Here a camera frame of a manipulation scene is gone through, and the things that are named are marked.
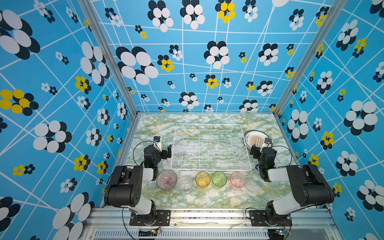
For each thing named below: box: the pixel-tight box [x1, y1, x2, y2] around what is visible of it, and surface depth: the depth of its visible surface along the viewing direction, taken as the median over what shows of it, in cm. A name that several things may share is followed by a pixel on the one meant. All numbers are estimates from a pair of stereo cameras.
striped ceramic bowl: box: [156, 170, 178, 191], surface depth 86 cm
